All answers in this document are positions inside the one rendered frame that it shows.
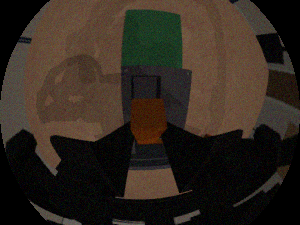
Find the orange l-shaped part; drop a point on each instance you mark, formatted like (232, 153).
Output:
(148, 120)

